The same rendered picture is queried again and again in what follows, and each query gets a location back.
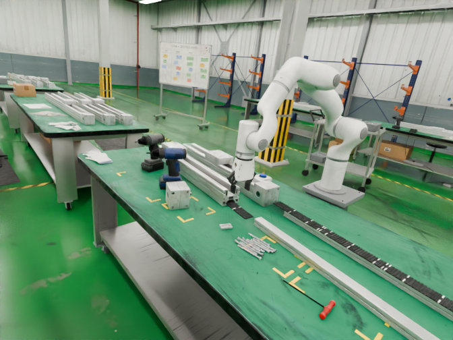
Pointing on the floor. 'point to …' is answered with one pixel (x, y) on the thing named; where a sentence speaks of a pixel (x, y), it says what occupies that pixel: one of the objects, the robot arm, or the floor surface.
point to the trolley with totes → (318, 158)
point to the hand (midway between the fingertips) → (240, 188)
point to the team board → (185, 70)
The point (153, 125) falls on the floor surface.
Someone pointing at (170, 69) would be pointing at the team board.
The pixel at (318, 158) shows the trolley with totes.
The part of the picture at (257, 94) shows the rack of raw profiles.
